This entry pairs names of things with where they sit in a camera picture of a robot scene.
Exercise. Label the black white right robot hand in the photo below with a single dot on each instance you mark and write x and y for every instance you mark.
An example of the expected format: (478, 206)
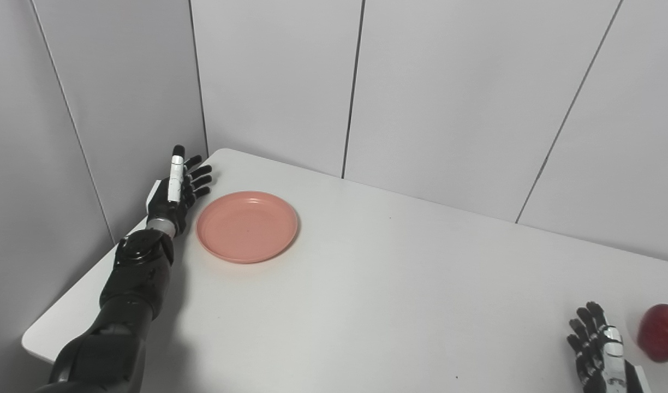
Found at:
(598, 355)

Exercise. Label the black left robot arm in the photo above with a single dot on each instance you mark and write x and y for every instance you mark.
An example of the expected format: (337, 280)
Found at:
(132, 284)

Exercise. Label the pink round plate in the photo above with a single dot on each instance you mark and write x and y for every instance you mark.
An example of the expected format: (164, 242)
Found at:
(248, 226)

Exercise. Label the red apple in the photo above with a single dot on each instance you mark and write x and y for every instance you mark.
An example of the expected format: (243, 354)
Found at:
(664, 333)

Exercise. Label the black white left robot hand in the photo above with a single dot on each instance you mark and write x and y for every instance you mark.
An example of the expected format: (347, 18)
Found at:
(173, 204)

